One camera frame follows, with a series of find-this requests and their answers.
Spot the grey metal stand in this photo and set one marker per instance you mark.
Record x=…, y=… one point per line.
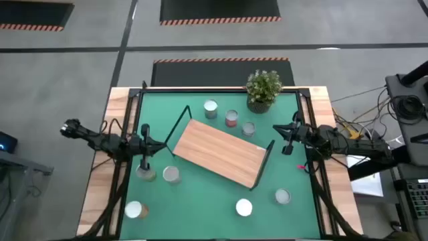
x=20, y=164

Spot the grey-blue labelled tin can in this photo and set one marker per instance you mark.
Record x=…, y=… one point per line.
x=171, y=174

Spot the black support beam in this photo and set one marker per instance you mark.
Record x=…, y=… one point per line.
x=374, y=169

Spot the plain silver-lidded tin can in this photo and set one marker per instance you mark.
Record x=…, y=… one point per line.
x=283, y=196

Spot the computer keyboard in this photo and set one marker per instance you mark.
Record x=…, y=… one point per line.
x=418, y=199

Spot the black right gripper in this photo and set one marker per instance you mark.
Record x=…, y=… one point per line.
x=301, y=134

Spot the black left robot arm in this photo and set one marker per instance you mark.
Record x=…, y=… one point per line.
x=100, y=142

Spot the black metal table frame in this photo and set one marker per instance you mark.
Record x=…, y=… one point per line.
x=134, y=92

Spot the black power adapter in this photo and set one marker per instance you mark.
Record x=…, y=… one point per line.
x=374, y=134

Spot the green Oranges tin can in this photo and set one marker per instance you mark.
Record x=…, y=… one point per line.
x=149, y=176

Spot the red Mixed Fruit tin can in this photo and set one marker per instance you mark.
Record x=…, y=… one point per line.
x=231, y=116

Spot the small pink tag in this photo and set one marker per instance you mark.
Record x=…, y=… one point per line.
x=301, y=166

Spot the orange Pineapple tin can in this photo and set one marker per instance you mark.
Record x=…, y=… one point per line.
x=133, y=209

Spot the black device with blue light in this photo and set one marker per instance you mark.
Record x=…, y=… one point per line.
x=6, y=142

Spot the blue Cherries tin can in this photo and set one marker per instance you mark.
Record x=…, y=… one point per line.
x=210, y=106

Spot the wooden shelf with black frame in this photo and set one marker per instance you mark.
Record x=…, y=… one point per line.
x=220, y=150

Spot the green table mat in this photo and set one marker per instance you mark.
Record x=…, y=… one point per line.
x=200, y=214

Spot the white paper sheet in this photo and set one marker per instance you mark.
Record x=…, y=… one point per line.
x=368, y=185

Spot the white and orange Oranges can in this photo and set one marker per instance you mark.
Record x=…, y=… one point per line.
x=248, y=128

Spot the potted plant in ribbed pot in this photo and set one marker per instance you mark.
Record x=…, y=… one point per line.
x=264, y=87

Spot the black floor mat striped edge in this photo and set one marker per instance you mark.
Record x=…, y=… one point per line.
x=200, y=73
x=219, y=8
x=33, y=13

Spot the blue Tomato tin can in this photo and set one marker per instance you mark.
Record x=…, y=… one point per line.
x=243, y=207

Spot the black pole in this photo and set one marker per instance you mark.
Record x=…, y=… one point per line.
x=414, y=72

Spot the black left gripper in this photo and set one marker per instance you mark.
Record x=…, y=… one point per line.
x=143, y=146

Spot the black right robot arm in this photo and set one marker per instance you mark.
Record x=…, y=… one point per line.
x=351, y=145

